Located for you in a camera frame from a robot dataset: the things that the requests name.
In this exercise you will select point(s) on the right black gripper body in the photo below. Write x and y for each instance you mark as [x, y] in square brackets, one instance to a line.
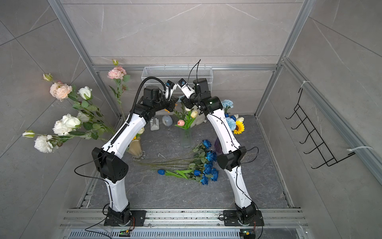
[189, 104]

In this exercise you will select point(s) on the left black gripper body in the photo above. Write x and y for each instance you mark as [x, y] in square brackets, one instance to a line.
[162, 104]

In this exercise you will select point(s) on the light blue carnation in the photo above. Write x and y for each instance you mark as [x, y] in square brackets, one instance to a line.
[227, 104]
[232, 123]

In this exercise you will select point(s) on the blue rose picked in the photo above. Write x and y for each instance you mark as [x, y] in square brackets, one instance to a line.
[202, 156]
[205, 168]
[204, 146]

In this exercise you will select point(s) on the yellow wavy glass vase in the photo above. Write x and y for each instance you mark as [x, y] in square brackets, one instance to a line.
[135, 149]

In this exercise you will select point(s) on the blue tulip pile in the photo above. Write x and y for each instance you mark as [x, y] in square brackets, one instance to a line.
[197, 172]

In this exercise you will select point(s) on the blue rose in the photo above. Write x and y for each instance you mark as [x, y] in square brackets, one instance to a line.
[203, 179]
[214, 174]

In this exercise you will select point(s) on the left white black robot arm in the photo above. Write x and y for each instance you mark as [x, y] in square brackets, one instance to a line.
[108, 159]

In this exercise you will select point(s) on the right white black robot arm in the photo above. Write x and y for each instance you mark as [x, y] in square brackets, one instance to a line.
[232, 153]

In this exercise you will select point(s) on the cream tulip middle vase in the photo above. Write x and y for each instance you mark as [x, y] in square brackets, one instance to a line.
[194, 114]

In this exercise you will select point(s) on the small grey round vase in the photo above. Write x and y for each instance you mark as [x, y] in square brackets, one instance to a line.
[167, 120]

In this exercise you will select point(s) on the clear green glass vase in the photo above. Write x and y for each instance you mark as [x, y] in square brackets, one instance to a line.
[187, 139]

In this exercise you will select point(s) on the purple glass vase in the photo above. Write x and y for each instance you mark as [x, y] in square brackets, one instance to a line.
[217, 146]

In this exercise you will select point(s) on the yellow sunflower purple vase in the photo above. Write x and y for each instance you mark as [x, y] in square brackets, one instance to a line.
[240, 128]

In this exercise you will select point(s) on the pink tulip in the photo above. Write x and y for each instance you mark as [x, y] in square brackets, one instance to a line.
[181, 123]

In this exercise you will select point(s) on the pink rose middle left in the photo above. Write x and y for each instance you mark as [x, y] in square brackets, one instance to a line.
[117, 73]

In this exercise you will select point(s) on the white rose tall stem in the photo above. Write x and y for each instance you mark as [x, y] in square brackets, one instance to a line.
[85, 93]

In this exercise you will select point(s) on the white rose centre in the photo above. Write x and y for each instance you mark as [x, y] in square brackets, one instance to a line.
[67, 124]

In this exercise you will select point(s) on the peach rose pair top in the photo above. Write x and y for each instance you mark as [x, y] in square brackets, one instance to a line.
[60, 91]

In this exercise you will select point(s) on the small white rose left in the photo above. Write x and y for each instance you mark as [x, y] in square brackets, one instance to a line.
[43, 144]

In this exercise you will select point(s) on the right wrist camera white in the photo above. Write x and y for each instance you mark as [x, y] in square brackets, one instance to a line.
[185, 88]

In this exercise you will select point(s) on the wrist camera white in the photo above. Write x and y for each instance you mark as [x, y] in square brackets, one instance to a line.
[185, 88]
[169, 89]

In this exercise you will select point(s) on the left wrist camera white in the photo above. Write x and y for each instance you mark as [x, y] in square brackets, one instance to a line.
[169, 89]

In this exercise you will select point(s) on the small white plastic bracket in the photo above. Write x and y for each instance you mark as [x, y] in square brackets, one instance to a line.
[154, 124]

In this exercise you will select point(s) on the black wire hook rack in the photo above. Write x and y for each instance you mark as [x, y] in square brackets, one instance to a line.
[314, 136]

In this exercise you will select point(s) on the metal base rail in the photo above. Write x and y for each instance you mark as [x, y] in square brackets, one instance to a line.
[284, 223]

